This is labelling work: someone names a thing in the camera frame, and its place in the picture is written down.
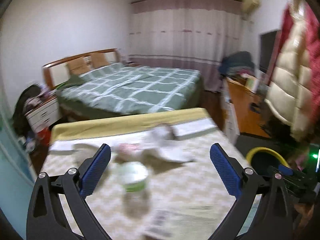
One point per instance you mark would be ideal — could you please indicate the cream puffer jacket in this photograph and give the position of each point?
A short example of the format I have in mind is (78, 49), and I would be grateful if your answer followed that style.
(290, 80)

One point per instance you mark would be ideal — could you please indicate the yellow-rimmed trash bin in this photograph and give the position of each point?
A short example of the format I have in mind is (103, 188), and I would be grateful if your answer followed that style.
(262, 160)

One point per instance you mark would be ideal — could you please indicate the wooden desk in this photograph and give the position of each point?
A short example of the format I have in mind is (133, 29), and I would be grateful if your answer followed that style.
(242, 100)

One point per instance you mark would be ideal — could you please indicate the wall air conditioner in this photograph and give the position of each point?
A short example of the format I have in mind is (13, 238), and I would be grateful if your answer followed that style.
(250, 2)

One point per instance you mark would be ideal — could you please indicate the pile of dark clothes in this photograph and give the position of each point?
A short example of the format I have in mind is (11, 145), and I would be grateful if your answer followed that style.
(22, 105)

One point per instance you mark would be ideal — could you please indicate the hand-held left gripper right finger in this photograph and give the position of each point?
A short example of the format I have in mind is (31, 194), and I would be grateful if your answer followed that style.
(225, 170)

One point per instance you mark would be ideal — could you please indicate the red bucket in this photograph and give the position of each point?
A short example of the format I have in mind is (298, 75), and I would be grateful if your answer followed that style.
(45, 136)

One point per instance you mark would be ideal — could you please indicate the black television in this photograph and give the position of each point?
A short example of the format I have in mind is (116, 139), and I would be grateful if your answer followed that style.
(268, 50)

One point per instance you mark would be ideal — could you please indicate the dark green cloth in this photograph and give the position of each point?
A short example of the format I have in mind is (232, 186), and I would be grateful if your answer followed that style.
(75, 78)

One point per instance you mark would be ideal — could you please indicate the small black device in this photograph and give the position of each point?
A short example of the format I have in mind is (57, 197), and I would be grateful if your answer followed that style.
(256, 108)

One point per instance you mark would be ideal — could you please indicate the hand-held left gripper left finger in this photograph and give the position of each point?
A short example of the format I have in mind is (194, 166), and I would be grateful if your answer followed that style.
(96, 170)

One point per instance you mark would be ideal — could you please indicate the wooden bed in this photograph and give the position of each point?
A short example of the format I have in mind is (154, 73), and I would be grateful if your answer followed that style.
(56, 71)

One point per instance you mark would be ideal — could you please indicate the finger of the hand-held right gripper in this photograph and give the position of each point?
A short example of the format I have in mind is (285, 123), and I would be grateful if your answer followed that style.
(283, 170)

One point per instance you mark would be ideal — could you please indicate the dark wooden nightstand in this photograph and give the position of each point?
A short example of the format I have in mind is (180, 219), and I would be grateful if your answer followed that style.
(130, 64)

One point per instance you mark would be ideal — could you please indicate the red puffer jacket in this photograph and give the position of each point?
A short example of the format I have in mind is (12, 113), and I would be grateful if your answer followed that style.
(315, 42)

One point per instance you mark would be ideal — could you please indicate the pink and white curtain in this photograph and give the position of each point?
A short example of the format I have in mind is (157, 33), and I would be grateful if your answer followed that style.
(187, 30)

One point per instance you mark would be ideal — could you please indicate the heap of folded clothes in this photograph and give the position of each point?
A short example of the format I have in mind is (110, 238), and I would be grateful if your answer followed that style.
(237, 62)

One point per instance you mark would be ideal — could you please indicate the green paper cup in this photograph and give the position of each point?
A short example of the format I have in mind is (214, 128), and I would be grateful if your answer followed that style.
(133, 177)

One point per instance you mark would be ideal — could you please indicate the brown cat pillow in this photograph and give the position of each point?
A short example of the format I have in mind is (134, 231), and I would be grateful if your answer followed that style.
(76, 65)
(100, 60)

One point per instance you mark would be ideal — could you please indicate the wardrobe sliding door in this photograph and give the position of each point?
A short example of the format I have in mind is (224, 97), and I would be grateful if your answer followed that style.
(12, 160)

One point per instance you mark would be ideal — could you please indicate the white paper cup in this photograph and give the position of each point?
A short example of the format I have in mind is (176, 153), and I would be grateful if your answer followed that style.
(160, 132)

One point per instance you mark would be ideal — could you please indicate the white nightstand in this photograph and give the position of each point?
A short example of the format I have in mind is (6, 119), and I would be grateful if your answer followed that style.
(42, 115)

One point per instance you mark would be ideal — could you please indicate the pink packet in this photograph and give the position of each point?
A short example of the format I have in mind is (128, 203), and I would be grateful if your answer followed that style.
(126, 148)

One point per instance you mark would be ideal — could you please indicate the patterned tablecloth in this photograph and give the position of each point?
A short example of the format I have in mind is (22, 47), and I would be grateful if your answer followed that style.
(200, 180)

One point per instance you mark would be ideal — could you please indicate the green plaid duvet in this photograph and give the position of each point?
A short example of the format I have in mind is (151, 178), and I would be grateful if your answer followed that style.
(137, 87)

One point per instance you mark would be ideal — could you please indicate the white drawer cabinet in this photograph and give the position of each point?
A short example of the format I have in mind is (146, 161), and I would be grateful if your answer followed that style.
(231, 120)

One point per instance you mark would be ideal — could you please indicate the green book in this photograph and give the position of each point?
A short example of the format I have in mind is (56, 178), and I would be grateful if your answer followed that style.
(252, 83)

